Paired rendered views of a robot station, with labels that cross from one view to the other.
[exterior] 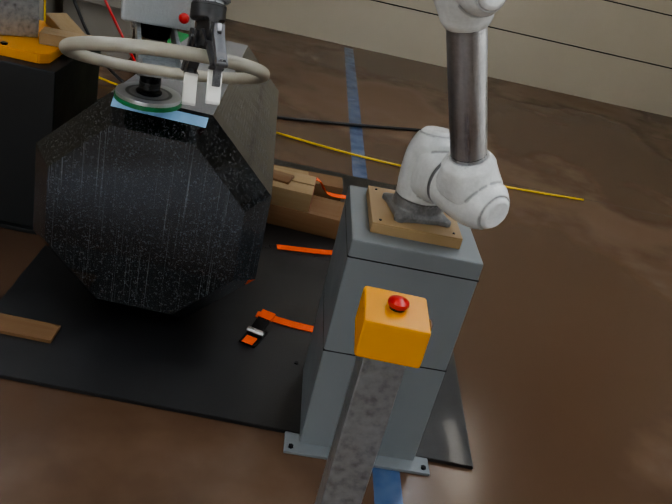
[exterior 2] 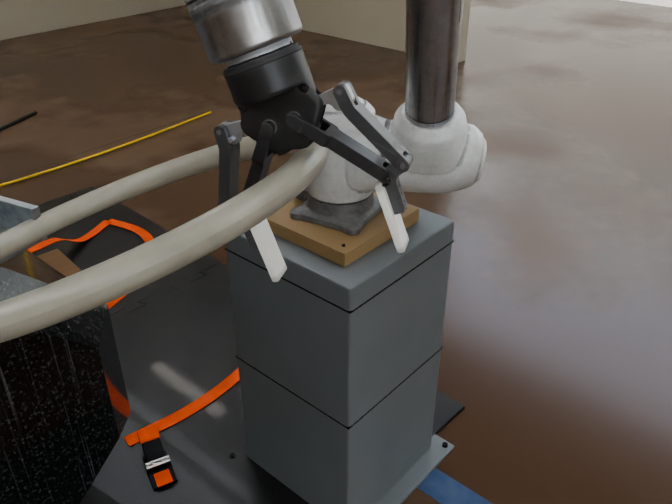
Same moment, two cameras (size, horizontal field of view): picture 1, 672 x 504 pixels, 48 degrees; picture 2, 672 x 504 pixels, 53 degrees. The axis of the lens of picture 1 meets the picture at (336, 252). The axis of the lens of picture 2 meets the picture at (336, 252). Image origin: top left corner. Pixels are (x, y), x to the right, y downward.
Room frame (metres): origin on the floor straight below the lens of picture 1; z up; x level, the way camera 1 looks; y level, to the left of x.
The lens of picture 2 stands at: (1.13, 0.74, 1.58)
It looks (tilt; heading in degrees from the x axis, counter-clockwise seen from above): 31 degrees down; 318
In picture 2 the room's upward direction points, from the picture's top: straight up
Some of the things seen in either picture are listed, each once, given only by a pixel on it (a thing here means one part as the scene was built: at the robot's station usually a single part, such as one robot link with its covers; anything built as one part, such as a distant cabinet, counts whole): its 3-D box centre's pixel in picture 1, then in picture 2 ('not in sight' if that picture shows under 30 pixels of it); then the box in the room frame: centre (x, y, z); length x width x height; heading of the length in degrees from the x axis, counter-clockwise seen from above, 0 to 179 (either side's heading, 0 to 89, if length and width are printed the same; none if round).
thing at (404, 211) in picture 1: (416, 200); (333, 198); (2.20, -0.20, 0.86); 0.22 x 0.18 x 0.06; 18
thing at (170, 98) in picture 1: (148, 94); not in sight; (2.38, 0.72, 0.92); 0.21 x 0.21 x 0.01
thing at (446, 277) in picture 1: (381, 325); (340, 351); (2.18, -0.21, 0.40); 0.50 x 0.50 x 0.80; 7
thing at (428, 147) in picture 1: (431, 163); (344, 145); (2.17, -0.21, 1.00); 0.18 x 0.16 x 0.22; 37
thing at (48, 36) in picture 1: (66, 39); not in sight; (3.13, 1.33, 0.81); 0.20 x 0.10 x 0.05; 102
